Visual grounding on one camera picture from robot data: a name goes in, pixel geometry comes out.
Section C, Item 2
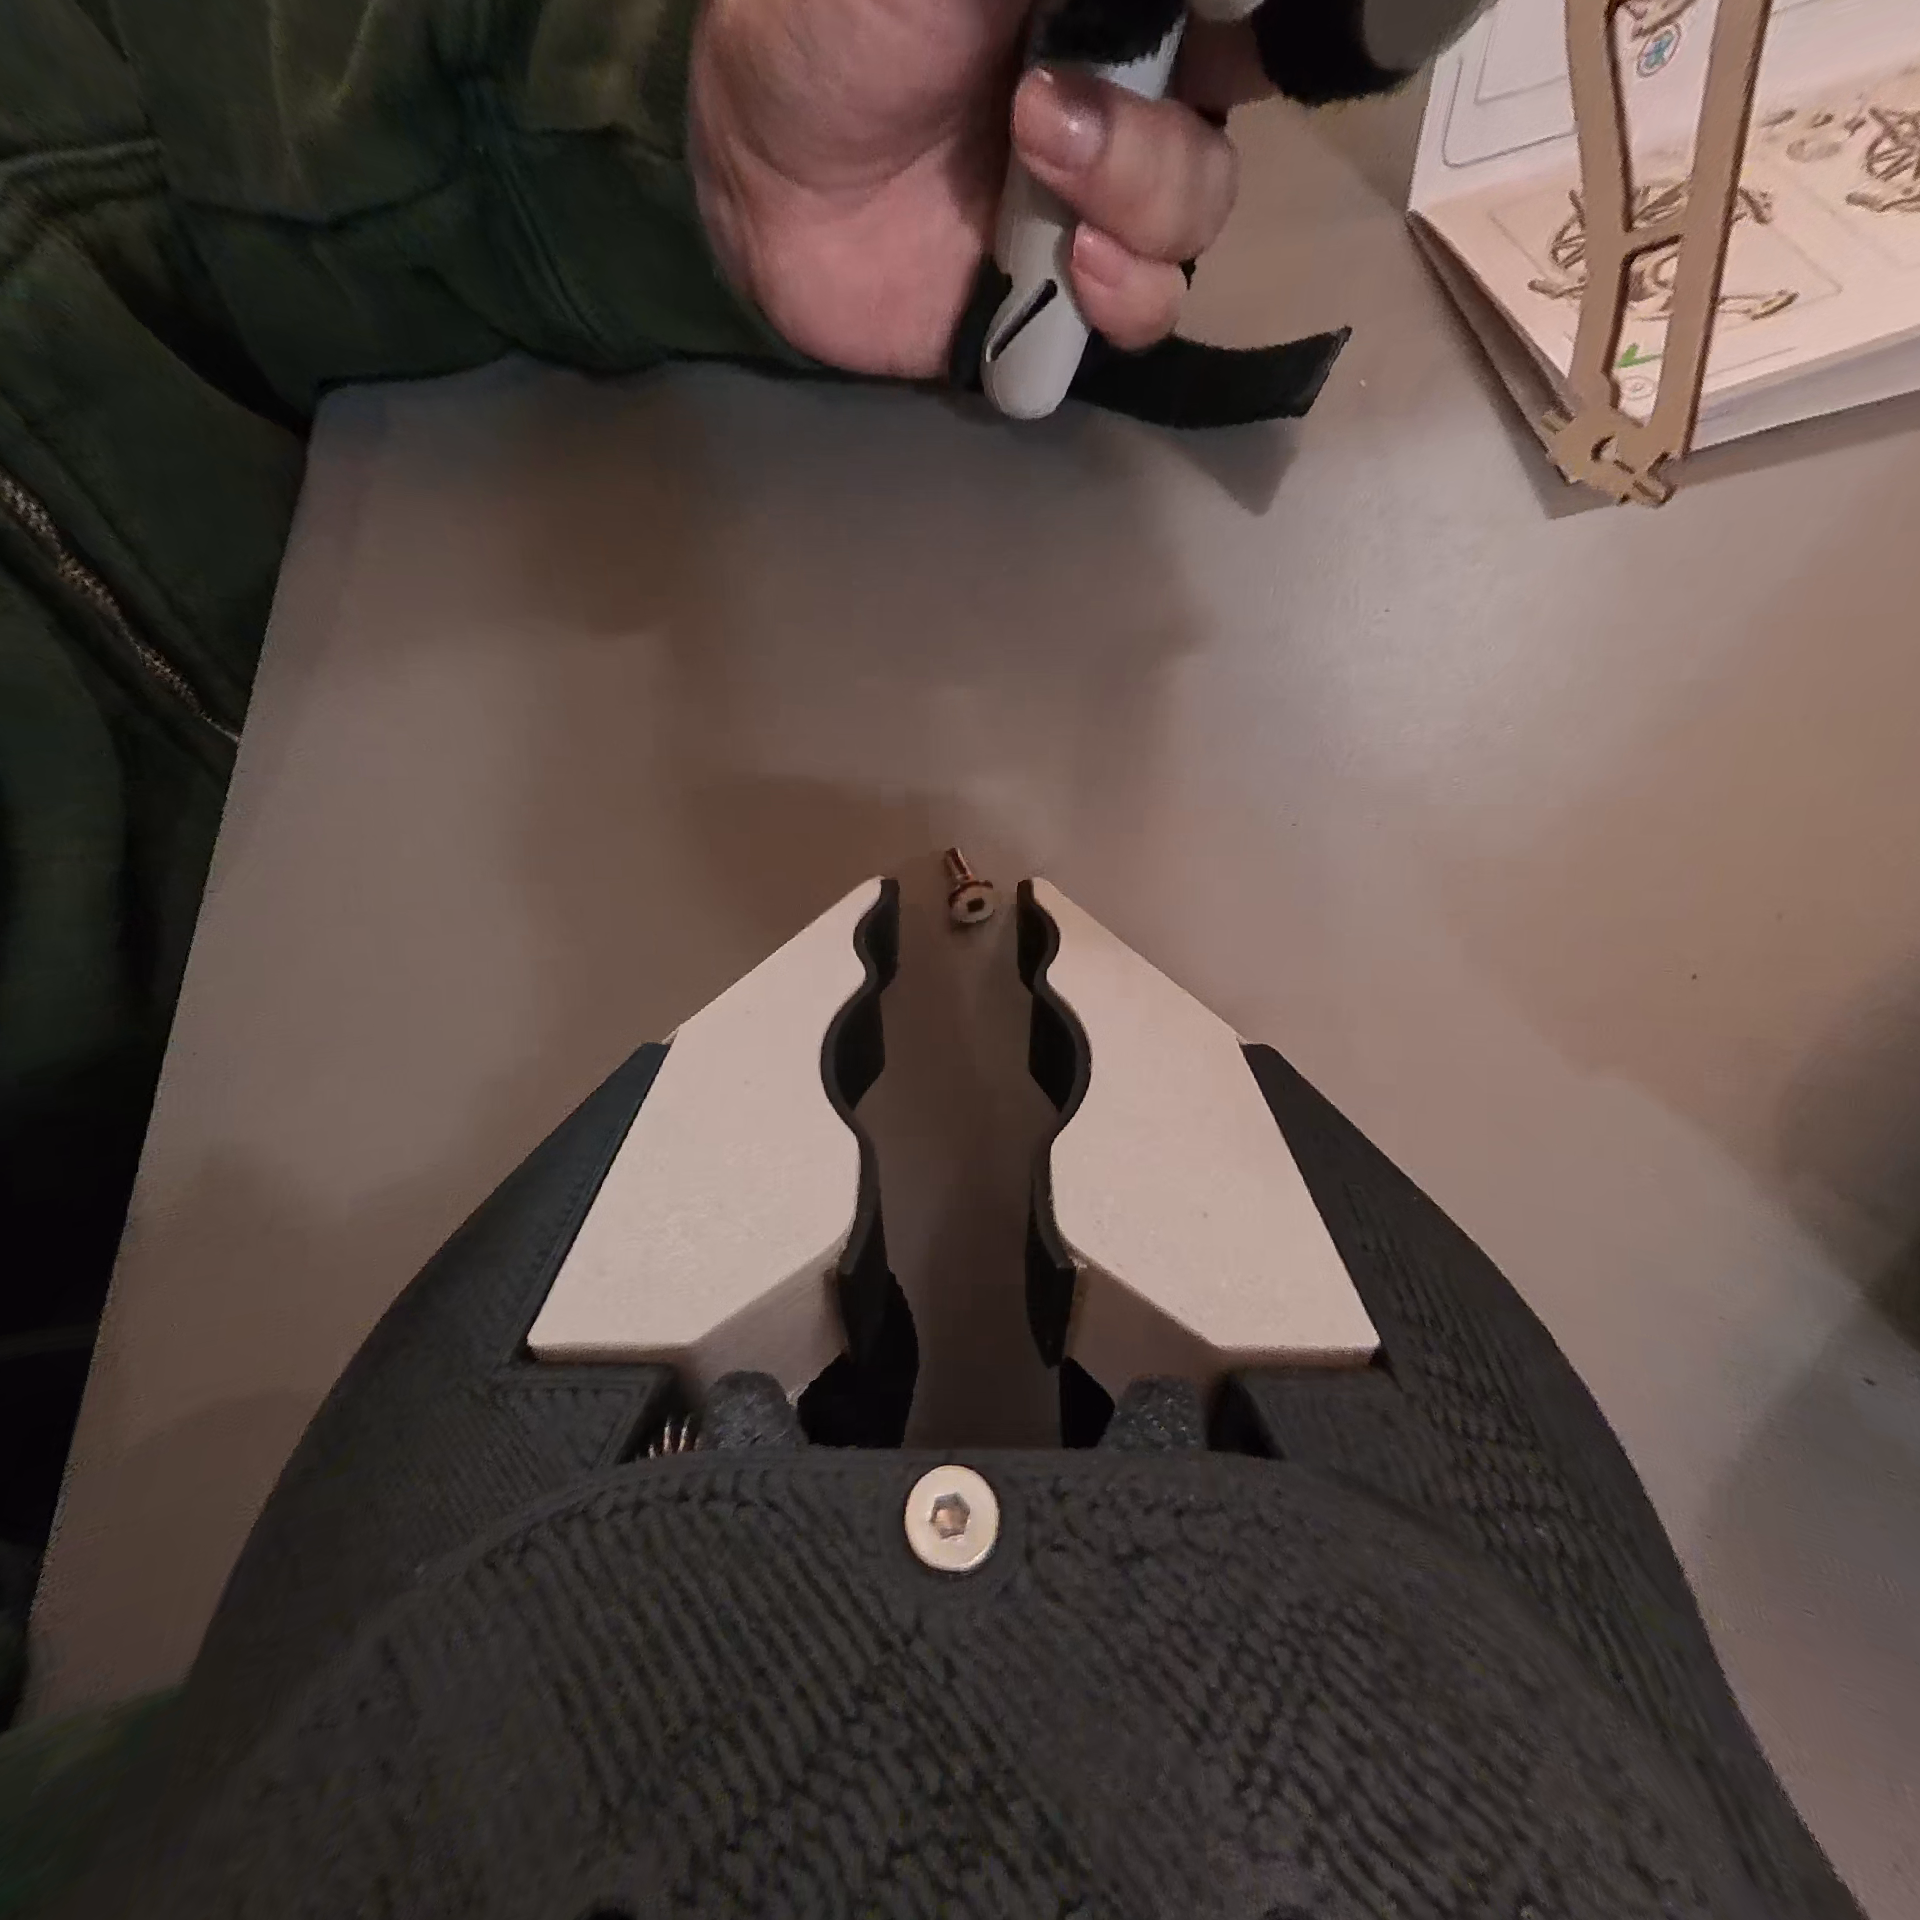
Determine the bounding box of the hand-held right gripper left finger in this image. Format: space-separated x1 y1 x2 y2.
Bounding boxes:
528 874 922 1450

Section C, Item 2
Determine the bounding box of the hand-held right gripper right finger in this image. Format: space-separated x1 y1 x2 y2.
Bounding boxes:
1017 874 1383 1450

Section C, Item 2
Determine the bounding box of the wooden bicycle wheel model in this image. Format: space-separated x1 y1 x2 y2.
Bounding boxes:
1545 0 1777 509

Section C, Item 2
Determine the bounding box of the person's left forearm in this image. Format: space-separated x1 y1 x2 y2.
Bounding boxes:
152 0 797 378

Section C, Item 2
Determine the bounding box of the grey desk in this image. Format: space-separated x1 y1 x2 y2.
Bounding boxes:
31 0 1920 1920

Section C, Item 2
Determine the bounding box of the person's left hand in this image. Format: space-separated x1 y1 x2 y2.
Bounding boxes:
691 0 1249 378

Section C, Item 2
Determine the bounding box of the instruction booklet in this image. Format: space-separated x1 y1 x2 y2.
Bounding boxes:
1408 0 1920 453

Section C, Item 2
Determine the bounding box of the person's green jacket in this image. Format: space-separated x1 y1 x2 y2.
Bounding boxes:
0 0 324 1729

